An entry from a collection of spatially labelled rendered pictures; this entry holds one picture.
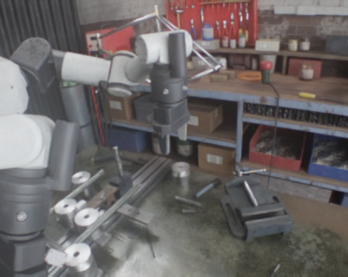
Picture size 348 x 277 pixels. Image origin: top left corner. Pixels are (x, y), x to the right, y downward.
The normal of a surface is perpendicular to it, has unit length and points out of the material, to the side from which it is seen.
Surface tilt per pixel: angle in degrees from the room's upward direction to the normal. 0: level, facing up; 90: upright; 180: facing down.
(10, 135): 69
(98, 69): 61
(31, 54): 44
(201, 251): 0
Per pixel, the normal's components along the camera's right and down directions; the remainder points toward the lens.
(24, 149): 0.26, 0.07
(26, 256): 0.86, 0.17
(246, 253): -0.07, -0.89
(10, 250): -0.47, -0.07
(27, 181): 0.55, -0.60
